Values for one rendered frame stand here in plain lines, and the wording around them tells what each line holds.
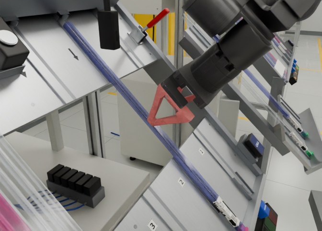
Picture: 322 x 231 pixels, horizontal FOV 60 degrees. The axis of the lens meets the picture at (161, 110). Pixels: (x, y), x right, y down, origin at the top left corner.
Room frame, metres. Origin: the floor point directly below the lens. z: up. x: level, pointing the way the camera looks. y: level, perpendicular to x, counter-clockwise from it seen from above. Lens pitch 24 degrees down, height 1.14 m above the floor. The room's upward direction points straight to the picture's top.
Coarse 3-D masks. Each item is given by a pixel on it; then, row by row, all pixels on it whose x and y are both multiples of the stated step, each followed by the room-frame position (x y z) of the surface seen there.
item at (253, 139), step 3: (252, 135) 0.59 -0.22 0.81; (252, 138) 0.58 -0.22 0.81; (255, 138) 0.59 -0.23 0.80; (252, 141) 0.57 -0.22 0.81; (255, 141) 0.58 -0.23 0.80; (258, 141) 0.59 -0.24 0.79; (255, 144) 0.57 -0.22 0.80; (258, 144) 0.58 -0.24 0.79; (261, 144) 0.59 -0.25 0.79; (258, 147) 0.57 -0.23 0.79; (261, 147) 0.58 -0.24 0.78; (261, 150) 0.57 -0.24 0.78; (261, 153) 0.56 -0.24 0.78
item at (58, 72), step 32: (32, 32) 0.47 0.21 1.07; (64, 32) 0.52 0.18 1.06; (96, 32) 0.59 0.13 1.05; (32, 64) 0.41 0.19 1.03; (64, 64) 0.46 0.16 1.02; (128, 64) 0.57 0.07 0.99; (0, 96) 0.34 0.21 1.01; (32, 96) 0.36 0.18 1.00; (64, 96) 0.40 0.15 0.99; (0, 128) 0.30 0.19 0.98
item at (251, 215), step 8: (256, 176) 0.55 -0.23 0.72; (264, 176) 0.53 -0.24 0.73; (256, 184) 0.51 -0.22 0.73; (264, 184) 0.51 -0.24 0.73; (256, 192) 0.48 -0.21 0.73; (256, 200) 0.45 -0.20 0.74; (248, 208) 0.44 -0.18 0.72; (256, 208) 0.43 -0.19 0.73; (248, 216) 0.41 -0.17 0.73; (256, 216) 0.41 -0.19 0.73; (248, 224) 0.39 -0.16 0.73
